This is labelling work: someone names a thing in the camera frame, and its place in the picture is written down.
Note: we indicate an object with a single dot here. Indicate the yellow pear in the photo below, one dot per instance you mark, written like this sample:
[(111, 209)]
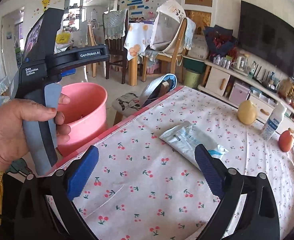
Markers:
[(247, 112)]

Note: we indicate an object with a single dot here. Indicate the cherry print tablecloth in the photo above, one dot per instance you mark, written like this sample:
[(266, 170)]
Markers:
[(141, 188)]

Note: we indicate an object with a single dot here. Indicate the light wooden chair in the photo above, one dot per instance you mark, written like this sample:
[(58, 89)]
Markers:
[(95, 53)]

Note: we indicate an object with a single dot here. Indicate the white tv cabinet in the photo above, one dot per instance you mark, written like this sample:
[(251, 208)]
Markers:
[(218, 82)]

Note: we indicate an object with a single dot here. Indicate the green trash bin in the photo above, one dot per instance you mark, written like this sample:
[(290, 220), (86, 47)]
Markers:
[(191, 78)]

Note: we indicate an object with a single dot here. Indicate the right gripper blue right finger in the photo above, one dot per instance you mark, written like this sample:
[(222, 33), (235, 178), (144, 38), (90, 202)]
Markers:
[(259, 217)]

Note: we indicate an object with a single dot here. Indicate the black flat television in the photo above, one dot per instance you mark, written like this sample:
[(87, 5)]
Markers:
[(266, 36)]

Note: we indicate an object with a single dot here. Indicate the dark blue flower bouquet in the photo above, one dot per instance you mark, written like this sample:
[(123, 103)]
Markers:
[(219, 40)]

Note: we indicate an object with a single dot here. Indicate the pink storage box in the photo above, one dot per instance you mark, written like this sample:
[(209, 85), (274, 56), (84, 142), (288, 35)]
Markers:
[(239, 93)]

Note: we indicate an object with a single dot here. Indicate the person's left hand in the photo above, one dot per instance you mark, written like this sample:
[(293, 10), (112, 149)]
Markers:
[(13, 145)]

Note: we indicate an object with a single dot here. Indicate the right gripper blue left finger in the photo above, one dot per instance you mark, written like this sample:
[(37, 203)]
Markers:
[(45, 208)]

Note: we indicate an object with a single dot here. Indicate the white blue pouch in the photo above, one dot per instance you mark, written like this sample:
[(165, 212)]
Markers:
[(185, 137)]

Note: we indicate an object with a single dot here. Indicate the giraffe height wall sticker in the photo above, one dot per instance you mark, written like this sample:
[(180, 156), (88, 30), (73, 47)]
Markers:
[(40, 6)]

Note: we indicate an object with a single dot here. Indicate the yellow plastic bag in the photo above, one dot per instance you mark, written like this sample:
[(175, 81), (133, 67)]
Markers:
[(63, 37)]

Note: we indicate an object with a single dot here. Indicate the cat print stool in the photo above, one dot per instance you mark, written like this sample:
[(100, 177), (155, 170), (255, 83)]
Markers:
[(126, 105)]

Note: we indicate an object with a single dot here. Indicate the dining table with cloth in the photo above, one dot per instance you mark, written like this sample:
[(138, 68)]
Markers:
[(136, 42)]

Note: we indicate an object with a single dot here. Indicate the pink plastic bucket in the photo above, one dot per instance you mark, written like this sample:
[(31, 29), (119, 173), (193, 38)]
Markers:
[(85, 114)]

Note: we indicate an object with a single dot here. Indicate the glass electric kettle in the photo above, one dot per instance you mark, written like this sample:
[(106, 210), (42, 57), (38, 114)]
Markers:
[(240, 65)]

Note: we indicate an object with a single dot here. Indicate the wooden chair with cover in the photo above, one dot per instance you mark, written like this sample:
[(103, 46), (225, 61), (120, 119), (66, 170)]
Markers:
[(171, 37)]

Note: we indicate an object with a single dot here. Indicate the red apple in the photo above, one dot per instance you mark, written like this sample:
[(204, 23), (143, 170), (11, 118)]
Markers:
[(286, 140)]

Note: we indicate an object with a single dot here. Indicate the dark wooden chair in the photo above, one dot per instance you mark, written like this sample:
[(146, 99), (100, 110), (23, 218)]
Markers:
[(116, 27)]

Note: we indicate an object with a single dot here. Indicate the white blue milk bottle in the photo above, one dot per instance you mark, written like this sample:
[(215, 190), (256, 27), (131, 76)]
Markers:
[(273, 122)]

